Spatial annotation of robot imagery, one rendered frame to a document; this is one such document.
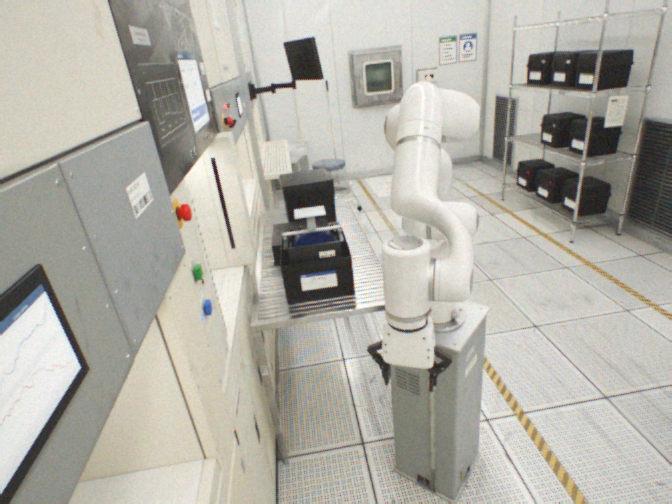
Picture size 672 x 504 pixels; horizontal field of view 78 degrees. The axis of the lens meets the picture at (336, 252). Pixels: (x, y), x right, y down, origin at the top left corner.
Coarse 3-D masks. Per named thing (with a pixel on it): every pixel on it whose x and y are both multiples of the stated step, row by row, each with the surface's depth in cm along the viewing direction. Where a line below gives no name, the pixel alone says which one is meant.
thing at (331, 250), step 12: (300, 216) 161; (312, 216) 160; (312, 228) 165; (324, 228) 167; (336, 228) 167; (288, 240) 170; (336, 240) 174; (288, 252) 159; (300, 252) 160; (312, 252) 161; (324, 252) 161; (336, 252) 162
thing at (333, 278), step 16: (288, 272) 159; (304, 272) 160; (320, 272) 160; (336, 272) 161; (352, 272) 162; (288, 288) 162; (304, 288) 163; (320, 288) 163; (336, 288) 164; (352, 288) 165
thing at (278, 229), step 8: (280, 224) 218; (288, 224) 217; (296, 224) 215; (304, 224) 214; (320, 224) 212; (272, 232) 210; (280, 232) 208; (272, 240) 200; (280, 240) 199; (272, 248) 195; (280, 248) 195; (280, 256) 196
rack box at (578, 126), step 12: (576, 120) 340; (600, 120) 327; (576, 132) 338; (600, 132) 323; (612, 132) 324; (576, 144) 342; (588, 144) 328; (600, 144) 327; (612, 144) 328; (588, 156) 331
